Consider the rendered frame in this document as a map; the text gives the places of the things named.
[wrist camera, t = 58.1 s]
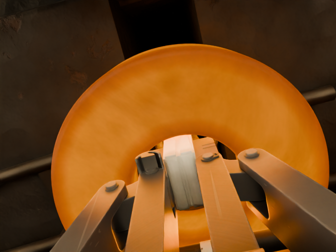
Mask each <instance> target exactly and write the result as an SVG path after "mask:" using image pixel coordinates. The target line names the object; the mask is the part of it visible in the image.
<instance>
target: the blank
mask: <svg viewBox="0 0 336 252"><path fill-rule="evenodd" d="M182 135H199V136H205V137H209V138H212V139H214V140H217V141H219V142H221V143H222V144H224V145H225V146H227V147H228V148H229V149H231V150H232V151H233V152H234V153H235V156H236V160H238V154H239V153H240V152H242V151H244V150H248V149H251V148H256V149H262V150H265V151H266V152H268V153H270V154H271V155H273V156H275V157H276V158H278V159H280V160H281V161H283V162H284V163H286V164H288V165H289V166H291V167H293V168H294V169H296V170H298V171H299V172H301V173H302V174H304V175H306V176H307V177H309V178H311V179H312V180H314V181H316V182H317V183H319V184H320V185H322V186H324V187H325V188H327V189H328V185H329V156H328V149H327V144H326V140H325V136H324V133H323V130H322V128H321V125H320V123H319V121H318V119H317V117H316V115H315V113H314V111H313V109H312V108H311V106H310V105H309V103H308V102H307V101H306V99H305V98H304V97H303V95H302V94H301V93H300V92H299V91H298V90H297V89H296V88H295V87H294V86H293V85H292V84H291V83H290V82H289V81H288V80H287V79H286V78H284V77H283V76H282V75H281V74H279V73H278V72H276V71H275V70H274V69H272V68H270V67H269V66H267V65H265V64H264V63H262V62H260V61H258V60H256V59H253V58H251V57H249V56H246V55H243V54H241V53H238V52H235V51H232V50H229V49H226V48H222V47H218V46H213V45H207V44H195V43H184V44H172V45H166V46H161V47H157V48H153V49H150V50H147V51H144V52H141V53H139V54H137V55H134V56H132V57H130V58H128V59H126V60H125V61H123V62H121V63H120V64H118V65H117V66H115V67H114V68H112V69H111V70H110V71H108V72H107V73H105V74H104V75H103V76H101V77H100V78H99V79H98V80H96V81H95V82H94V83H93V84H92V85H91V86H90V87H89V88H88V89H87V90H86V91H85V92H84V93H83V94H82V95H81V96H80V97H79V99H78V100H77V101H76V102H75V104H74V105H73V106H72V108H71V109H70V111H69V113H68V114H67V116H66V118H65V120H64V122H63V124H62V126H61V128H60V130H59V133H58V136H57V139H56V142H55V145H54V149H53V155H52V162H51V185H52V193H53V198H54V203H55V206H56V210H57V213H58V215H59V218H60V220H61V223H62V225H63V227H64V229H65V230H67V229H68V228H69V227H70V225H71V224H72V223H73V221H74V220H75V219H76V218H77V216H78V215H79V214H80V213H81V211H82V210H83V209H84V208H85V206H86V205H87V204H88V203H89V201H90V200H91V199H92V198H93V196H94V195H95V194H96V193H97V191H98V190H99V189H100V188H101V187H102V186H103V185H105V184H106V183H108V182H110V181H116V180H122V181H124V182H125V185H126V186H128V185H131V184H133V183H135V182H137V181H138V179H139V177H138V170H137V165H136V162H135V158H136V157H137V156H138V155H140V154H142V153H145V152H148V151H149V150H150V149H152V148H153V147H154V146H156V145H157V144H159V143H161V142H163V141H165V140H167V139H170V138H173V137H177V136H182ZM241 204H242V206H243V209H244V211H245V214H246V216H247V219H248V221H249V223H250V226H251V228H252V231H253V232H256V231H260V230H265V229H268V227H267V226H266V225H265V224H264V223H263V222H262V221H261V220H260V219H259V218H258V217H257V216H256V215H255V214H254V213H253V212H252V211H251V210H250V209H249V208H248V206H247V202H246V201H241ZM176 211H177V223H178V240H179V247H182V246H187V245H192V244H197V243H200V242H203V241H208V240H211V238H210V233H209V228H208V222H207V217H206V212H205V208H201V209H196V210H181V211H179V210H176Z"/></svg>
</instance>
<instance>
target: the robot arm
mask: <svg viewBox="0 0 336 252"><path fill-rule="evenodd" d="M237 158H238V160H227V159H223V157H222V155H221V154H220V153H219V152H218V149H217V147H216V144H215V142H214V140H213V139H212V138H210V137H204V138H200V139H196V140H193V139H192V135H191V134H189V135H180V136H175V137H172V138H169V139H166V140H164V141H163V148H160V149H156V150H151V151H147V152H144V153H141V154H139V155H138V156H137V157H136V158H135V163H136V166H137V169H138V172H139V177H138V181H136V182H134V183H132V184H130V185H127V186H126V184H125V182H124V181H123V180H112V181H110V182H107V183H106V184H104V185H103V186H102V187H101V188H100V189H99V190H98V191H97V192H96V194H95V195H94V196H93V197H92V199H91V200H90V201H89V202H88V204H87V205H86V206H85V208H84V209H83V210H82V211H81V213H80V214H79V215H78V216H77V218H76V219H75V220H74V221H73V223H72V224H71V225H70V226H69V228H68V229H67V230H66V231H65V233H64V234H63V235H62V236H61V238H60V239H59V240H58V242H57V243H56V244H55V245H54V247H53V248H52V249H51V250H50V252H180V250H179V232H178V214H177V210H178V209H179V211H183V210H187V209H190V207H192V206H194V208H197V207H201V206H204V209H205V214H206V219H207V225H208V230H209V235H210V240H211V245H212V250H213V252H265V251H264V249H263V248H260V247H259V245H258V242H257V240H256V237H255V235H254V232H253V230H252V228H251V225H250V223H249V220H248V218H247V215H246V213H245V211H244V208H243V206H242V203H241V202H246V204H247V206H248V208H249V209H250V210H251V211H252V212H253V213H254V214H255V215H256V216H257V217H258V218H259V219H260V220H261V221H262V222H263V223H264V224H265V225H266V226H267V227H268V228H269V230H270V231H271V232H272V233H273V234H274V235H275V236H276V237H277V238H278V239H279V240H280V241H281V242H282V243H283V244H284V245H285V246H286V247H287V248H288V249H289V250H290V252H336V193H334V192H332V191H331V190H329V189H327V188H326V187H324V186H322V185H321V184H319V183H318V182H316V181H314V180H313V179H311V178H309V177H308V176H306V175H304V174H303V173H301V172H300V171H298V170H296V169H295V168H293V167H291V166H290V165H288V164H286V163H285V162H283V161H282V160H280V159H278V158H277V157H275V156H273V155H272V154H270V153H268V152H267V151H265V150H263V149H260V148H249V149H246V150H244V151H242V152H240V153H239V154H238V156H237ZM176 209H177V210H176Z"/></svg>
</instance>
